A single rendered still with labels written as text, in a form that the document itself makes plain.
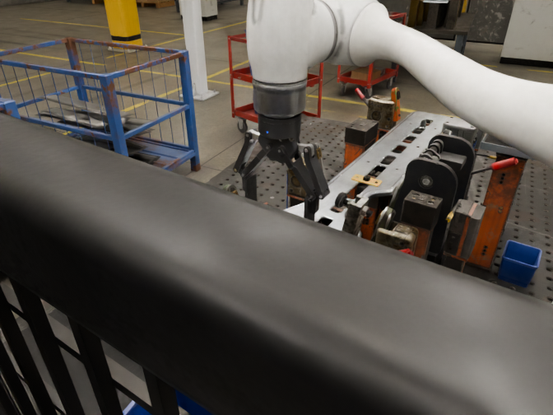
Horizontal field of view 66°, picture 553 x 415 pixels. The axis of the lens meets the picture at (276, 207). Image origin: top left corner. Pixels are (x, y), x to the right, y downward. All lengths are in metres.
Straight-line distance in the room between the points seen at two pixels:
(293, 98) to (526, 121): 0.35
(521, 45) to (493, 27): 0.95
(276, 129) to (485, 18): 8.03
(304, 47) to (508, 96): 0.31
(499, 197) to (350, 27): 0.80
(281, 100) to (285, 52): 0.08
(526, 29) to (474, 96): 7.33
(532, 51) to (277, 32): 7.33
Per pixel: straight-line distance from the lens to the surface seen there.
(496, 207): 1.41
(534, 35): 7.87
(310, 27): 0.69
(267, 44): 0.68
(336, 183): 1.24
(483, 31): 8.70
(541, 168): 2.34
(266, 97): 0.71
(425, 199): 0.96
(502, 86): 0.52
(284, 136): 0.73
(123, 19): 8.30
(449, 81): 0.56
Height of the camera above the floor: 1.58
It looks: 31 degrees down
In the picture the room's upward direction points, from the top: straight up
